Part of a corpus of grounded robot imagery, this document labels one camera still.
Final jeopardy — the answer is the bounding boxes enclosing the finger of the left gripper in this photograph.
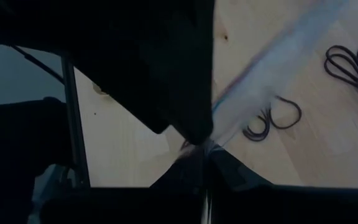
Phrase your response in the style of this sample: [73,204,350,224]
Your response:
[73,0,216,146]

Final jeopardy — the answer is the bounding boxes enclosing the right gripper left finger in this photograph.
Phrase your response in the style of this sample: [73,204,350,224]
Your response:
[40,146,205,224]

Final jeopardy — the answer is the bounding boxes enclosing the clear zip bag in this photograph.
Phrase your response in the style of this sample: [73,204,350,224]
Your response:
[211,0,352,151]

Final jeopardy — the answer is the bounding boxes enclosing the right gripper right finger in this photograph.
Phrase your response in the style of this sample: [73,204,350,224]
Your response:
[209,145,358,224]

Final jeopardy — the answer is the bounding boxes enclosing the loose dark rubber bands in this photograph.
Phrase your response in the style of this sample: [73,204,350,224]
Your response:
[242,95,303,142]

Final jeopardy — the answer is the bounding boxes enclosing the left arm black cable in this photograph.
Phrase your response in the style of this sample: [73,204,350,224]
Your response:
[10,45,65,85]

